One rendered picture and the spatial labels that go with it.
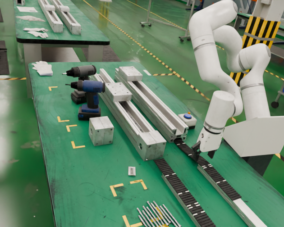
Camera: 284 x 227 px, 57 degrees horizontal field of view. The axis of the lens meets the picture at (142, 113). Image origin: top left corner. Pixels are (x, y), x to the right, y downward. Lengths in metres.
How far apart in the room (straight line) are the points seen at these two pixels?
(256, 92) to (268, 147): 0.29
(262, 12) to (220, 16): 3.35
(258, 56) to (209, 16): 0.45
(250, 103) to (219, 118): 0.44
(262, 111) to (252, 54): 0.31
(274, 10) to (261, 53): 2.86
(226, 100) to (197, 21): 0.34
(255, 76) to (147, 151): 0.72
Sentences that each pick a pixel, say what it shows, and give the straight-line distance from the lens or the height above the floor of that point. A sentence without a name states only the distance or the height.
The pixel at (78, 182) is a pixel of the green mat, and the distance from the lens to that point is 1.08.
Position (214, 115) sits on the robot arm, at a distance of 1.07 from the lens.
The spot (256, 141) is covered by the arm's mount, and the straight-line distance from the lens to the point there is 1.41.
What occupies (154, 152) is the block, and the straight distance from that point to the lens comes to 1.19.
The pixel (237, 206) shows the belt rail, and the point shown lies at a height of 0.81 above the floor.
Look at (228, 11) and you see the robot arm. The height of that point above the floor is 1.43.
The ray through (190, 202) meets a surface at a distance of 1.03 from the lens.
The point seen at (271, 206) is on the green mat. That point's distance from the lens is 1.24.
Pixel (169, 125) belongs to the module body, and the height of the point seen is 0.86.
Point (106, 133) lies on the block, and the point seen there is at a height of 0.84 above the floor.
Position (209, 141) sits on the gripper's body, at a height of 0.95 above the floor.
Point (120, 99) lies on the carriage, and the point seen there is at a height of 0.88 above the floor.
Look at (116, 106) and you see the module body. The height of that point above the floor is 0.86.
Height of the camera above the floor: 1.55
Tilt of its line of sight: 30 degrees down
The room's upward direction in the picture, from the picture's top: 10 degrees clockwise
